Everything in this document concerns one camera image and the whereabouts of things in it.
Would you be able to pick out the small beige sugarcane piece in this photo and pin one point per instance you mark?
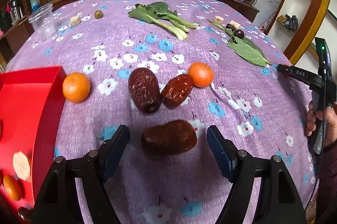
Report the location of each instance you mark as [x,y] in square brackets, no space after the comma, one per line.
[74,21]

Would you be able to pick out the purple floral tablecloth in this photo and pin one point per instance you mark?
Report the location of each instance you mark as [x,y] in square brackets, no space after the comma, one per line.
[169,69]

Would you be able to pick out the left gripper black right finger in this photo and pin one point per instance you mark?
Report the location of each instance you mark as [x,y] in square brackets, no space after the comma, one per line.
[278,199]

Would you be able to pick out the green leaf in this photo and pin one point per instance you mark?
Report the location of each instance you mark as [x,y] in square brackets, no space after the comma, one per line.
[248,51]

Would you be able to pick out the small green olive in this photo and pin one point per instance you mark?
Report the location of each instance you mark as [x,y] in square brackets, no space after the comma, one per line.
[98,14]

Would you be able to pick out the person right hand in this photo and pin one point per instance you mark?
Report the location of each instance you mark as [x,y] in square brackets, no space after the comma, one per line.
[328,115]

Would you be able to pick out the clear plastic cup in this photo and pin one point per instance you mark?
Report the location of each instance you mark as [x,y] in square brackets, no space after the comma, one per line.
[42,22]

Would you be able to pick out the steel coffee pot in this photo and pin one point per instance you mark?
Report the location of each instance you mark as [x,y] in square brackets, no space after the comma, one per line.
[15,10]

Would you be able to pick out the dark cherry pair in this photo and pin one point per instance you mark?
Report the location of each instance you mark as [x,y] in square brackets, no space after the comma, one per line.
[236,32]

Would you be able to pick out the small sugarcane slice far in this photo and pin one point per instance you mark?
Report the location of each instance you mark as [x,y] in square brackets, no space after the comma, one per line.
[218,20]

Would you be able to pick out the small orange kumquat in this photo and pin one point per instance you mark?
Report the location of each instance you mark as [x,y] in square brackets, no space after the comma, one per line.
[12,188]
[201,74]

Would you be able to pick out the small red date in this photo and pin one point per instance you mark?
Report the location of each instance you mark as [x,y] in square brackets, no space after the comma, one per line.
[176,90]

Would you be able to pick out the round beige sugarcane chunk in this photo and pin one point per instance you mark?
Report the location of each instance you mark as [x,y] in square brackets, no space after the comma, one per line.
[22,166]

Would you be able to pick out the orange mandarin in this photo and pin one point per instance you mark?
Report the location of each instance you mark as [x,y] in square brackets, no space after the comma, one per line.
[76,87]

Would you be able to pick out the green bok choy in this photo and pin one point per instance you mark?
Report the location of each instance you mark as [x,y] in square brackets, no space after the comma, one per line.
[158,13]

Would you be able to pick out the red shallow box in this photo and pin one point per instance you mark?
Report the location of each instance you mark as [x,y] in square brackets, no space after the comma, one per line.
[31,105]

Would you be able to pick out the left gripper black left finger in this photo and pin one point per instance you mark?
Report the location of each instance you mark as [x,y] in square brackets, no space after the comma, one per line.
[57,200]

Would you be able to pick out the glossy red date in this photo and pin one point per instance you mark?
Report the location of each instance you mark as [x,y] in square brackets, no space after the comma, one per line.
[172,138]

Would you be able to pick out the large wrinkled red date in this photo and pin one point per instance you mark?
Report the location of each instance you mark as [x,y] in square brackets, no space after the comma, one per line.
[144,90]

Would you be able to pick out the dark purple plum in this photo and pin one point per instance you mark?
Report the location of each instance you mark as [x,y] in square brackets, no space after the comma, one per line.
[25,214]

